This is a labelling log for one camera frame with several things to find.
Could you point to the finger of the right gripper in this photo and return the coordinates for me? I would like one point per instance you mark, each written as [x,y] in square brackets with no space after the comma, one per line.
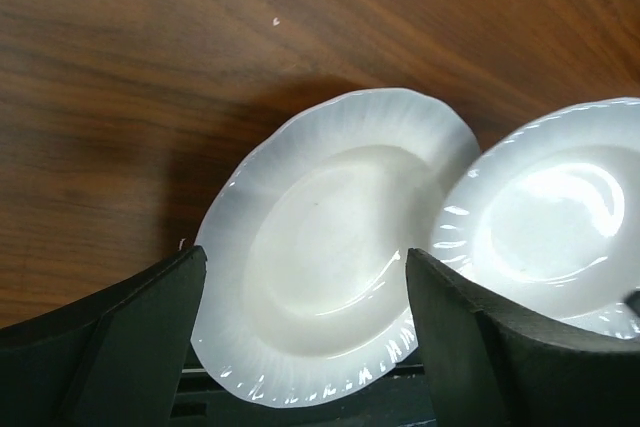
[632,301]

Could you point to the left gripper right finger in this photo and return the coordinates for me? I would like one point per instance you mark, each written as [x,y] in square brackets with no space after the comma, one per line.
[491,362]

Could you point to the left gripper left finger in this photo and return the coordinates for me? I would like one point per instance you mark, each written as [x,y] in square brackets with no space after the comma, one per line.
[113,358]

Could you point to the white scalloped plate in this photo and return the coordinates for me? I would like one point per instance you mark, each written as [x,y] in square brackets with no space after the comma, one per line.
[306,244]
[549,217]

